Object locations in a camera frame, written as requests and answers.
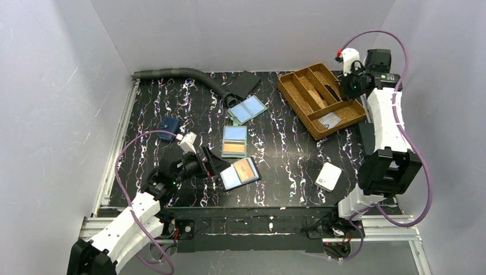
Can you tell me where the black card holder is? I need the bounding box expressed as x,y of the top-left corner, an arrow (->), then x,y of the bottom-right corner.
220,157 -> 261,192

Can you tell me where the green card holder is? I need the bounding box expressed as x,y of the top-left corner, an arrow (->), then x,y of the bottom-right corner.
228,95 -> 268,125
222,125 -> 248,158

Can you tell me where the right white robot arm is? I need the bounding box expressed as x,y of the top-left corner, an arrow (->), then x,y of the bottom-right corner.
336,48 -> 422,221

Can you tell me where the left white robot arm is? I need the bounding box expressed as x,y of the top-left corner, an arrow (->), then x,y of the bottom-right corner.
67,146 -> 231,274

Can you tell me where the black card in tray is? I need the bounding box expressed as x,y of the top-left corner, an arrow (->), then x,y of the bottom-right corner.
325,84 -> 341,101

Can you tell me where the blue snap wallet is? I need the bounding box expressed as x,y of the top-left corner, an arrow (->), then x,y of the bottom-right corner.
158,117 -> 181,143

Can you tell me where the black box right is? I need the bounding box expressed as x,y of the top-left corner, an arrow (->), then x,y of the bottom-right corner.
358,122 -> 375,156

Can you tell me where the wooden piece in tray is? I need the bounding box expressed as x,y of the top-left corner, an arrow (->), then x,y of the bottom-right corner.
307,89 -> 328,111

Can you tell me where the wicker divided tray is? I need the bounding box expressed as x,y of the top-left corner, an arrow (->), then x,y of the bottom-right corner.
277,63 -> 366,140

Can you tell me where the black square pad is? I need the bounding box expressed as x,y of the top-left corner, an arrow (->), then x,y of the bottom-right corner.
227,70 -> 261,100

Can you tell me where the white box with code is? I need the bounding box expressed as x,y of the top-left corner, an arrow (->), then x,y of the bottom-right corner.
315,162 -> 342,192

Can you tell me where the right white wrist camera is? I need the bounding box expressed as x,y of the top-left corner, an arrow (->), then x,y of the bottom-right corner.
335,48 -> 362,76

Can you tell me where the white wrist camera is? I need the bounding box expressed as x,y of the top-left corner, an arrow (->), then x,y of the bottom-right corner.
175,132 -> 197,154
335,48 -> 362,76

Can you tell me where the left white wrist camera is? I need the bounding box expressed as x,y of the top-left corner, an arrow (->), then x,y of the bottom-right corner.
175,132 -> 197,154

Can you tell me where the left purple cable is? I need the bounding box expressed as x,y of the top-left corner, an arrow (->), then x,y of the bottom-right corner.
114,130 -> 179,275

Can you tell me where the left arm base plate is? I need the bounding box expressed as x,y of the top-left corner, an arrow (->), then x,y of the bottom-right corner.
151,219 -> 195,241

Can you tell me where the grey corrugated hose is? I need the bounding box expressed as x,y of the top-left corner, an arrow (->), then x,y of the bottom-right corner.
134,68 -> 241,109

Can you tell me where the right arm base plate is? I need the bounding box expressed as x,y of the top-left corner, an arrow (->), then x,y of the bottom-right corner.
301,215 -> 363,241

